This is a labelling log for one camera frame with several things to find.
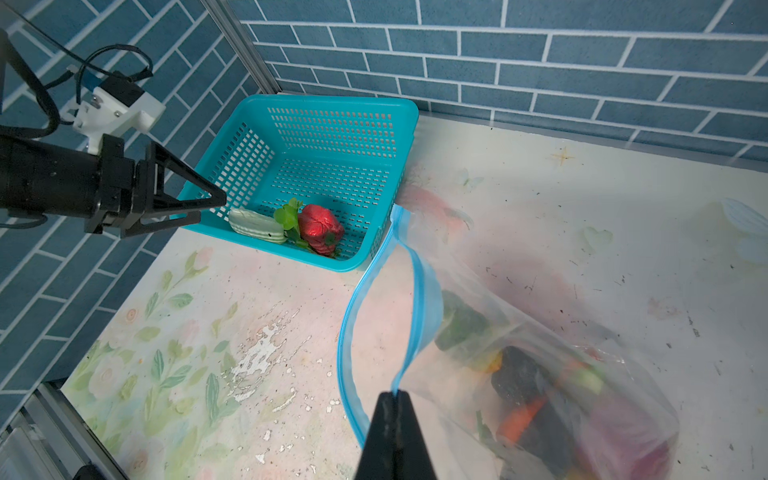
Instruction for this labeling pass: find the white green toy radish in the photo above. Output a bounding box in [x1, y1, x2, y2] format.
[228, 198, 303, 245]

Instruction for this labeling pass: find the dark toy avocado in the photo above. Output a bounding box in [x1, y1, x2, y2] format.
[491, 346, 551, 407]

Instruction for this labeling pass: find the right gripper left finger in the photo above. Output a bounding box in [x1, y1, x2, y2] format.
[354, 392, 397, 480]

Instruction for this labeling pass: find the green yellow toy corn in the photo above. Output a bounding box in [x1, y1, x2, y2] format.
[434, 290, 490, 351]

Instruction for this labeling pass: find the purple toy onion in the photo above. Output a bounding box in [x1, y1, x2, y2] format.
[576, 394, 676, 479]

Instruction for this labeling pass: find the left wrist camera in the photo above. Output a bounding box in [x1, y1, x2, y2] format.
[61, 44, 165, 155]

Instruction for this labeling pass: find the teal plastic basket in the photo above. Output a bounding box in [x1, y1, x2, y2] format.
[190, 95, 419, 272]

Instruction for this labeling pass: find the red toy strawberry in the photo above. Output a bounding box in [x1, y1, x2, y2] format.
[298, 204, 345, 257]

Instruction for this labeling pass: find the orange toy carrot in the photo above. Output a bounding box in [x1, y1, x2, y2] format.
[496, 396, 548, 445]

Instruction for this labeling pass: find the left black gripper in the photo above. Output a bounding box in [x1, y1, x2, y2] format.
[85, 135, 227, 239]

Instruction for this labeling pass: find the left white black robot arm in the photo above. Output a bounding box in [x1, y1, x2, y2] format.
[1, 34, 227, 237]

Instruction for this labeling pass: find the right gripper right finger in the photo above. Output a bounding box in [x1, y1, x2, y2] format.
[394, 390, 437, 480]

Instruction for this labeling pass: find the clear zip top bag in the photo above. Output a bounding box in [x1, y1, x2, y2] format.
[337, 206, 679, 479]

